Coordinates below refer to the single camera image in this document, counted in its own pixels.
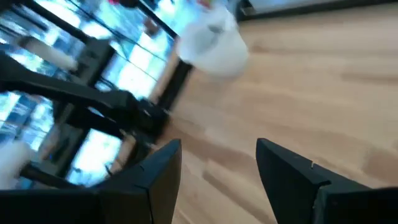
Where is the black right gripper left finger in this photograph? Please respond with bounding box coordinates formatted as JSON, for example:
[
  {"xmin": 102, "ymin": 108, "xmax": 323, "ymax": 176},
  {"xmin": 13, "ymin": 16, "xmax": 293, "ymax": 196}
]
[{"xmin": 0, "ymin": 139, "xmax": 182, "ymax": 224}]

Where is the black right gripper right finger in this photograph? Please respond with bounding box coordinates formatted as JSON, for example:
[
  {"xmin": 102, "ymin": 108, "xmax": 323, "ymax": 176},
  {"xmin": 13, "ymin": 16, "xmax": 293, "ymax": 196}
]
[{"xmin": 256, "ymin": 138, "xmax": 398, "ymax": 224}]

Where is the large glass window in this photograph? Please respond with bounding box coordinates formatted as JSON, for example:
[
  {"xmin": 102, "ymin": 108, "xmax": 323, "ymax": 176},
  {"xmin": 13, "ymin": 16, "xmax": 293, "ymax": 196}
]
[{"xmin": 0, "ymin": 0, "xmax": 200, "ymax": 189}]

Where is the white skull bucket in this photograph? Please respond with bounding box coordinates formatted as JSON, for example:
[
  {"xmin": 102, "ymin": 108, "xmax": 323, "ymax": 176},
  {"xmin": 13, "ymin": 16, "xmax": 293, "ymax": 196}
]
[{"xmin": 175, "ymin": 4, "xmax": 250, "ymax": 78}]

